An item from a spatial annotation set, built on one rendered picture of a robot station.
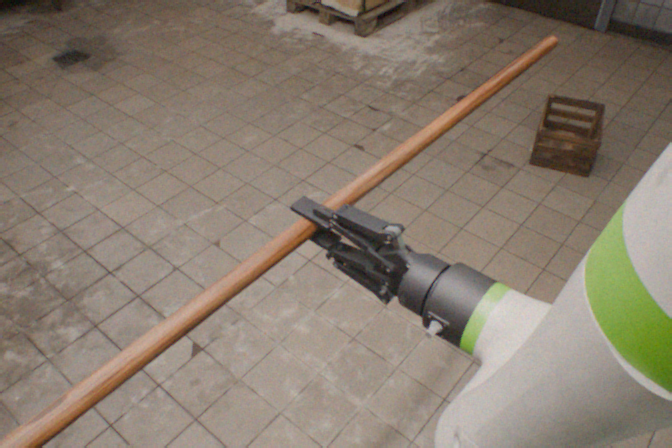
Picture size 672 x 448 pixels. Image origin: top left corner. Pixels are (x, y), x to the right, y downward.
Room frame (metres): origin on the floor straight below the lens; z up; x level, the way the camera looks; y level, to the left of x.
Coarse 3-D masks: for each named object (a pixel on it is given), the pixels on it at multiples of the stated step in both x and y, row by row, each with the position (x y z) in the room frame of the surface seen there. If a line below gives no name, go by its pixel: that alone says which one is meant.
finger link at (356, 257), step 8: (344, 248) 0.55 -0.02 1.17; (352, 248) 0.54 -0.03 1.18; (328, 256) 0.53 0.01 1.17; (336, 256) 0.53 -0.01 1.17; (344, 256) 0.53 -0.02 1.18; (352, 256) 0.52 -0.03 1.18; (360, 256) 0.52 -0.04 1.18; (352, 264) 0.52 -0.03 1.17; (360, 264) 0.51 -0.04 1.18; (368, 264) 0.50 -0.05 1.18; (368, 272) 0.49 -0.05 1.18; (376, 272) 0.49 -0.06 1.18; (384, 280) 0.47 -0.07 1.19; (392, 280) 0.47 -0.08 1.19
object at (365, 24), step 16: (288, 0) 4.42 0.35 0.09; (304, 0) 4.30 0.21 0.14; (320, 0) 4.33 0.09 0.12; (400, 0) 4.28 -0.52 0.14; (416, 0) 4.43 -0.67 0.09; (432, 0) 4.63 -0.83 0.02; (320, 16) 4.20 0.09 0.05; (336, 16) 4.23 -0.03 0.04; (352, 16) 4.00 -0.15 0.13; (368, 16) 3.96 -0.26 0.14; (384, 16) 4.27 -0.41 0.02; (400, 16) 4.28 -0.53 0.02; (368, 32) 3.96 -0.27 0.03
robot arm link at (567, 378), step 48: (576, 288) 0.20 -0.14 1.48; (576, 336) 0.18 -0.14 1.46; (480, 384) 0.27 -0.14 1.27; (528, 384) 0.20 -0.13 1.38; (576, 384) 0.17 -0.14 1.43; (624, 384) 0.15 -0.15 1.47; (480, 432) 0.22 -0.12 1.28; (528, 432) 0.19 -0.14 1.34; (576, 432) 0.17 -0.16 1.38; (624, 432) 0.16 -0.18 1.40
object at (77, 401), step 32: (512, 64) 1.04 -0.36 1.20; (480, 96) 0.91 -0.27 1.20; (448, 128) 0.82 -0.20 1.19; (384, 160) 0.70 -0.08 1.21; (352, 192) 0.63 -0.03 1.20; (256, 256) 0.49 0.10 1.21; (224, 288) 0.44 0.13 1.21; (192, 320) 0.40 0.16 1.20; (128, 352) 0.35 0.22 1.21; (160, 352) 0.36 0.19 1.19; (96, 384) 0.31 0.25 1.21; (64, 416) 0.27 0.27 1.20
